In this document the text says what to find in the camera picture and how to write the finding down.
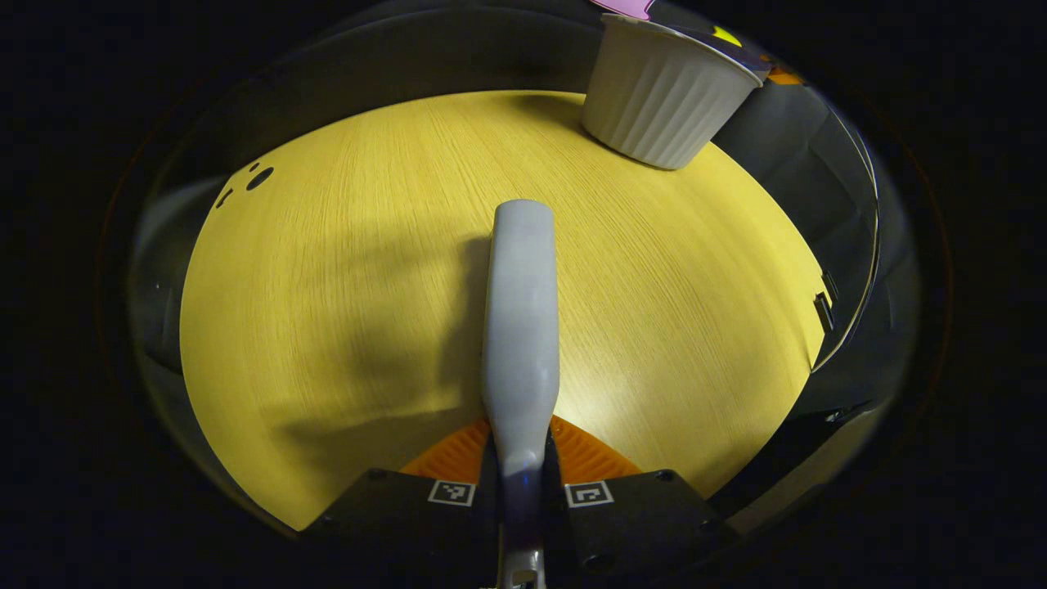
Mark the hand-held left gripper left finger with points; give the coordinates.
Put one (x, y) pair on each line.
(393, 515)

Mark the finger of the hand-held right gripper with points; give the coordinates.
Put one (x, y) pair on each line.
(784, 77)

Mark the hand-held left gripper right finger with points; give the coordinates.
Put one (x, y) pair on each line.
(646, 515)

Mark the white ribbed garbage bin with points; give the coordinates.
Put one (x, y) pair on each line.
(654, 98)

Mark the wooden desktop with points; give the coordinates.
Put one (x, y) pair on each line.
(327, 327)

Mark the small black clip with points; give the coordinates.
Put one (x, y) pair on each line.
(823, 312)
(830, 285)

